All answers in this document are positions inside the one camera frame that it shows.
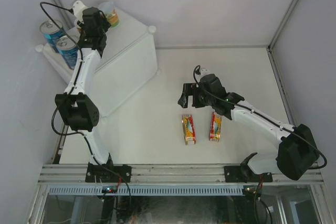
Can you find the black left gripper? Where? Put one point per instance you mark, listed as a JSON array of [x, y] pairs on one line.
[[106, 24]]

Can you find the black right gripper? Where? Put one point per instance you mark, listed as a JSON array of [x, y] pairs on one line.
[[188, 89]]

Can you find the green can with plastic lid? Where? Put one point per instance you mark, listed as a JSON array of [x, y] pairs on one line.
[[110, 13]]

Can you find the red sardine tin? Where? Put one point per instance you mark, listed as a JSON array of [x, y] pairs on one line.
[[215, 127], [188, 129]]

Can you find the dark blue tall can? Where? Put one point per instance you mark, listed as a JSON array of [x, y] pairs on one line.
[[68, 50]]

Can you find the light blue labelled can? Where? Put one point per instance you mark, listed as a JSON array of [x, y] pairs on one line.
[[51, 33]]

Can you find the pink portrait labelled can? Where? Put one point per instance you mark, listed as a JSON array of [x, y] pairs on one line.
[[79, 26]]

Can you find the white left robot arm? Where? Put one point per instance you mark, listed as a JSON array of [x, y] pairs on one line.
[[74, 105]]

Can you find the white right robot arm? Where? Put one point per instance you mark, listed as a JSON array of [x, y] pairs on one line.
[[296, 149]]

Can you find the white plastic cube cabinet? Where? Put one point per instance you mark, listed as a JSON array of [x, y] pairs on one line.
[[128, 62]]

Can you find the right controller circuit board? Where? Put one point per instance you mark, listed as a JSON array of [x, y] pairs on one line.
[[250, 189]]

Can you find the controller circuit board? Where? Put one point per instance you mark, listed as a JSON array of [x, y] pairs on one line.
[[110, 190], [250, 189]]

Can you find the left controller circuit board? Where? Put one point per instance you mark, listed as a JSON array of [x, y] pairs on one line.
[[110, 190]]

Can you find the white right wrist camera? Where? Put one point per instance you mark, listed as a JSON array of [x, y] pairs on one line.
[[203, 72]]

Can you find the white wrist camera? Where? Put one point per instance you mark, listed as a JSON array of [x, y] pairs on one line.
[[203, 72], [78, 7]]

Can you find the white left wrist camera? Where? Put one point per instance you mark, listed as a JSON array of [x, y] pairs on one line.
[[78, 7]]

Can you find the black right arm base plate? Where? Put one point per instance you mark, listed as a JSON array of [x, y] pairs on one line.
[[235, 174]]

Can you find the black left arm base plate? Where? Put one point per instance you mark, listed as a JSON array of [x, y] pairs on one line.
[[108, 173]]

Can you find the aluminium frame rail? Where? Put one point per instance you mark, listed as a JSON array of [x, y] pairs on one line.
[[147, 174]]

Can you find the slotted grey cable duct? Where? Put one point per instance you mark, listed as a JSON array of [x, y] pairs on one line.
[[151, 190]]

